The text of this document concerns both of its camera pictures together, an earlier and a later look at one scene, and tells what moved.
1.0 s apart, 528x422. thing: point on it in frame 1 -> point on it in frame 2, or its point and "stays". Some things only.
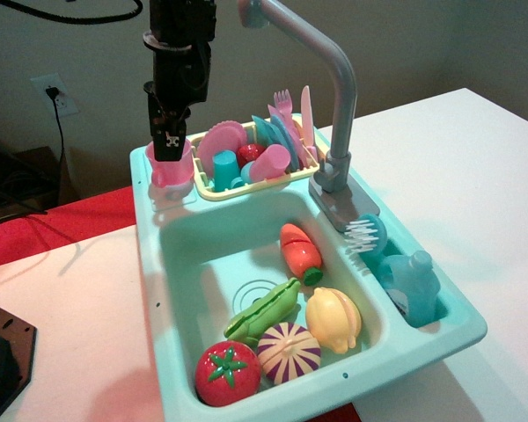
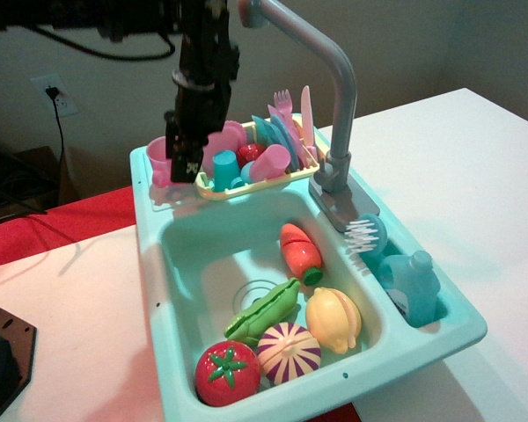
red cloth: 15,238 stays
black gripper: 181,78 -> 202,100
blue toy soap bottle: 414,286 stays
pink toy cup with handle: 171,174 stays
